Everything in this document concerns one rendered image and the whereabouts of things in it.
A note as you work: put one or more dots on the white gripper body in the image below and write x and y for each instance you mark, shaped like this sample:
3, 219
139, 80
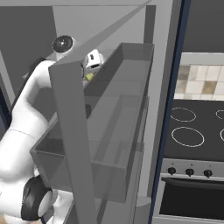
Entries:
92, 62

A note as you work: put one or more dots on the silver oven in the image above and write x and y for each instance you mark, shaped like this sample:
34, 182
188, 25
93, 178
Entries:
180, 166

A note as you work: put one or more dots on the black hob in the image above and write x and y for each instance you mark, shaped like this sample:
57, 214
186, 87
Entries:
201, 148

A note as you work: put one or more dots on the small grey door bin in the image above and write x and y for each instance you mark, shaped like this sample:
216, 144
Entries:
128, 73

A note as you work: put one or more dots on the black oven knob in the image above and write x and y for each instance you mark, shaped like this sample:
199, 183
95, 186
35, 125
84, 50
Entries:
189, 172
208, 173
171, 170

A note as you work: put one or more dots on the dark grey range hood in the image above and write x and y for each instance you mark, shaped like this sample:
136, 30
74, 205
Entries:
204, 26

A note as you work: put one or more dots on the grey fridge door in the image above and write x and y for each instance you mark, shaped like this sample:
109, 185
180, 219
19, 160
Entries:
71, 137

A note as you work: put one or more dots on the black oven door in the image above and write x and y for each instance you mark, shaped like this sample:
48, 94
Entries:
195, 201

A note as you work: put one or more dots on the yellow butter block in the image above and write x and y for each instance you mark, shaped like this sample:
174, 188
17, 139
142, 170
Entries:
89, 76

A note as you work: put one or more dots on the navy blue side panel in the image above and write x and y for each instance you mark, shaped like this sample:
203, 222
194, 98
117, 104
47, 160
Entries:
172, 96

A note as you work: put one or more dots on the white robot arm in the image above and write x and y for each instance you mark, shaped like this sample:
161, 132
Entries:
20, 137

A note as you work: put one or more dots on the grey fridge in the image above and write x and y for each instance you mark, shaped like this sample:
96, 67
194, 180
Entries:
26, 29

